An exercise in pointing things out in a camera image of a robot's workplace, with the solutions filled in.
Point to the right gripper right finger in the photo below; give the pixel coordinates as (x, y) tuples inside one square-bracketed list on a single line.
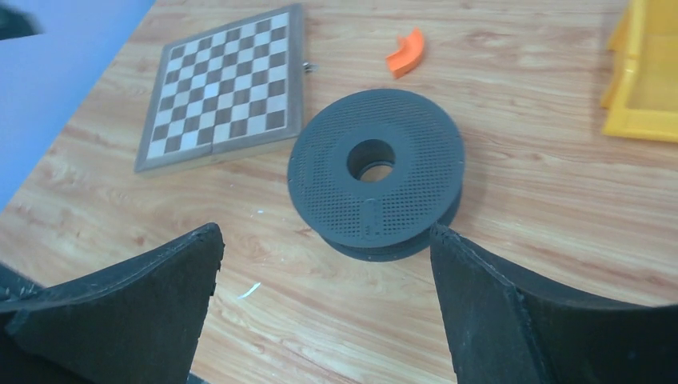
[(507, 324)]

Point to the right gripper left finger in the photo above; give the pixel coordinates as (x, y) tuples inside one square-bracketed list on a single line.
[(137, 321)]

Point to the dark grey cable spool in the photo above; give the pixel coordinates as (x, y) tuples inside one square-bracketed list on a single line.
[(374, 171)]

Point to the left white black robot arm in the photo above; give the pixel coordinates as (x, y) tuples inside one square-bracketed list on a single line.
[(17, 24)]

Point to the wooden chessboard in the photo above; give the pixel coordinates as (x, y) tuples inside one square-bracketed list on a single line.
[(230, 92)]

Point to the orange plastic bin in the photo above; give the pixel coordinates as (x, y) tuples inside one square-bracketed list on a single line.
[(641, 98)]

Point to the orange curved plastic piece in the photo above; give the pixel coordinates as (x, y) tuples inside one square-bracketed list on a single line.
[(409, 54)]

